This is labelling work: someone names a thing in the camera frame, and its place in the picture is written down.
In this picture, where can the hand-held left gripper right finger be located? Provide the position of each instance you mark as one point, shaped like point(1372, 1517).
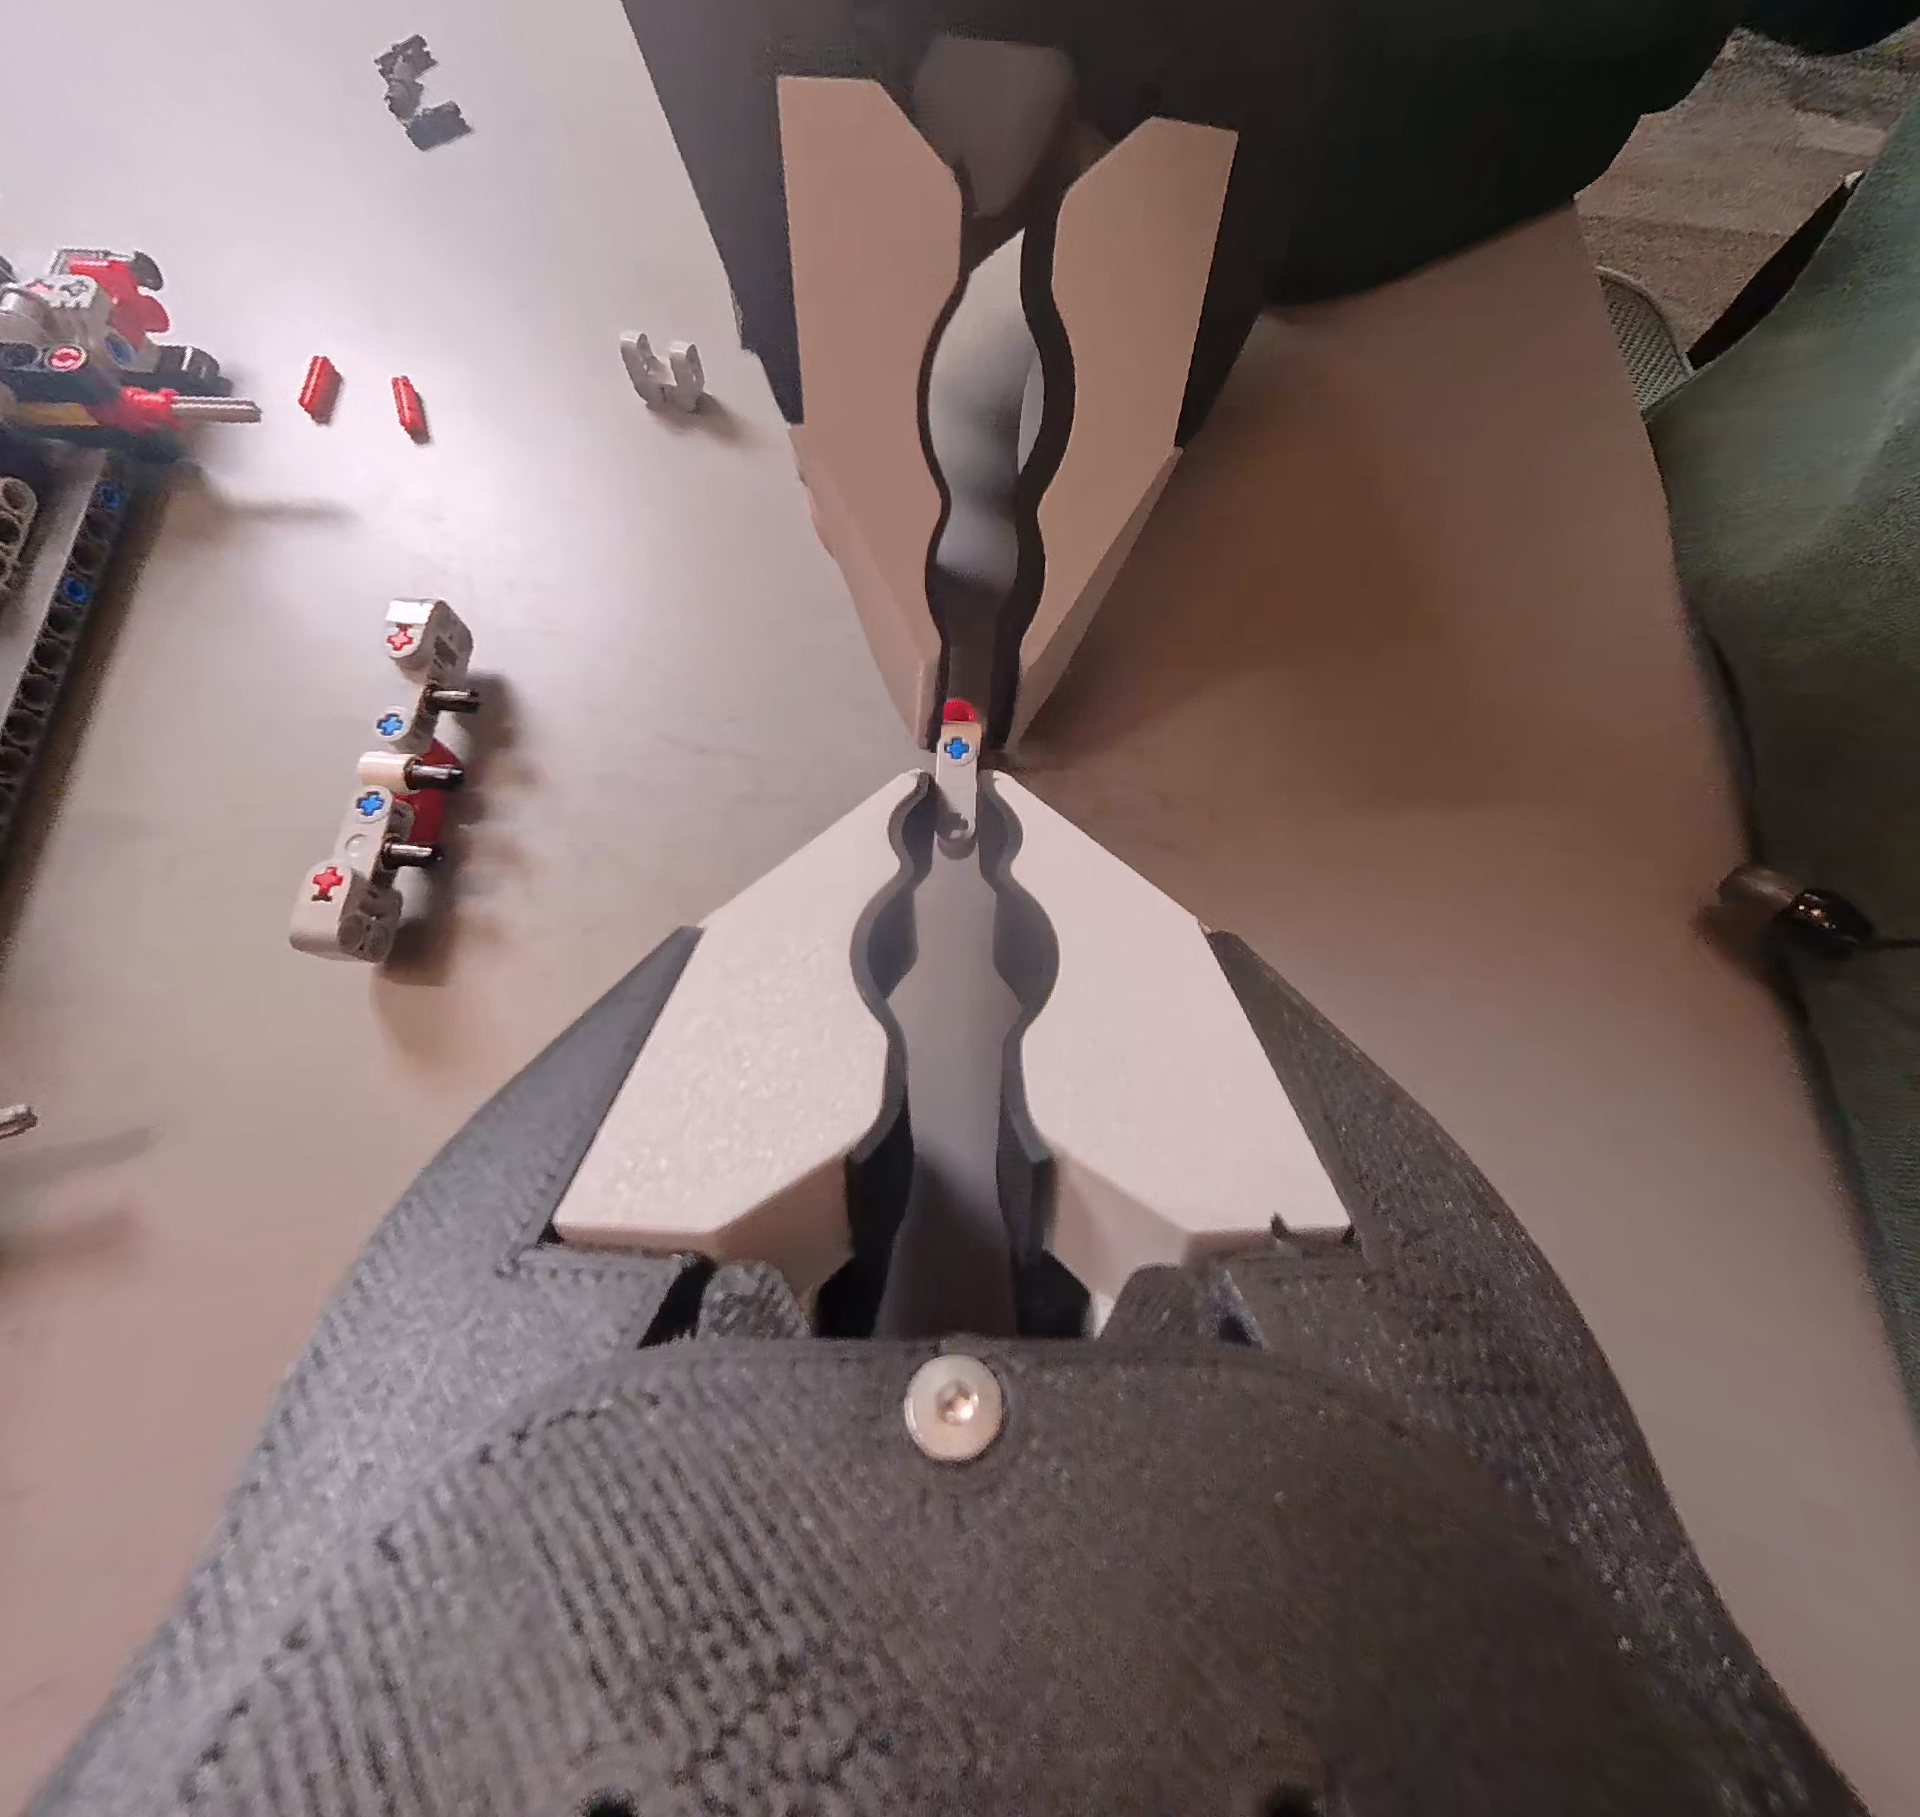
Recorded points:
point(1186, 1080)

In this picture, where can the partly built lego car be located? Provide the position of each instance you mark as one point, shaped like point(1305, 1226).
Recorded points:
point(90, 346)

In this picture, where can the grey lego connector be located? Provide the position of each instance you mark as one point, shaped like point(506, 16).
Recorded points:
point(661, 370)

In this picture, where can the grey lego liftarm blue pin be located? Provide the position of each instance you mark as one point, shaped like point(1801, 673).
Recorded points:
point(958, 783)

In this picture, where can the grey lego assembly with pins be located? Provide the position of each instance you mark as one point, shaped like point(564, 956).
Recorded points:
point(345, 917)

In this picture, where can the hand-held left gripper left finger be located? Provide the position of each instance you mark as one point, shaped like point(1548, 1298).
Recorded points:
point(719, 1080)

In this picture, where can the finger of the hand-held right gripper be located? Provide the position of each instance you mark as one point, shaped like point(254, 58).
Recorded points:
point(856, 273)
point(1156, 288)

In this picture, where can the dark grey lego piece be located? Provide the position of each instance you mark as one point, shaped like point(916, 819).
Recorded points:
point(440, 125)
point(404, 70)

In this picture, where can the green hoodie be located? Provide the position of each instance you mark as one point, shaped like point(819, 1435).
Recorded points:
point(1800, 570)

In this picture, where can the red lego pin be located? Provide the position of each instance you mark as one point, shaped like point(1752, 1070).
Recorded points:
point(410, 407)
point(320, 388)

